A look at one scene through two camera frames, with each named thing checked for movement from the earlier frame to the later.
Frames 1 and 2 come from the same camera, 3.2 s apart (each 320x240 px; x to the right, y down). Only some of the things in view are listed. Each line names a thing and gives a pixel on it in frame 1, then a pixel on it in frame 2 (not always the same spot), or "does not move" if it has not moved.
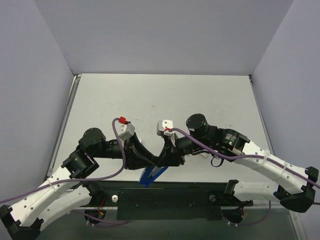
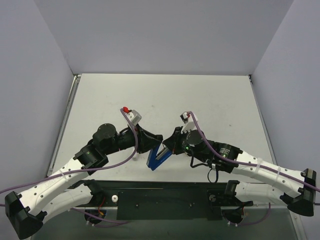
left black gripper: (130, 152) to (140, 140)
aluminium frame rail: (64, 125) does not move
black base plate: (164, 200) does not move
